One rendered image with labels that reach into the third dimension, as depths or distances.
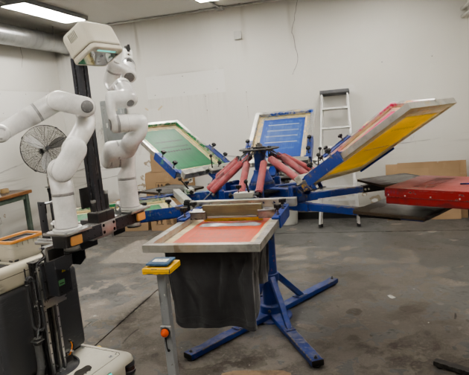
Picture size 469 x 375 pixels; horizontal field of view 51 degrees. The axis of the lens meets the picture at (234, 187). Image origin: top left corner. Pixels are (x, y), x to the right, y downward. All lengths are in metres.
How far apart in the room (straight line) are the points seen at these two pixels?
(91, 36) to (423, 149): 5.30
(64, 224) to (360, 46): 5.28
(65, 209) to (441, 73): 5.49
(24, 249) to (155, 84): 4.96
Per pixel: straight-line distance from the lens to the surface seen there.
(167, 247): 2.38
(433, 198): 2.72
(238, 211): 2.85
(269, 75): 6.97
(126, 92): 2.36
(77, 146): 2.17
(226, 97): 7.10
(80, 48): 2.30
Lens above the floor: 1.59
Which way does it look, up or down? 9 degrees down
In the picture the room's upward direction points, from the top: 5 degrees counter-clockwise
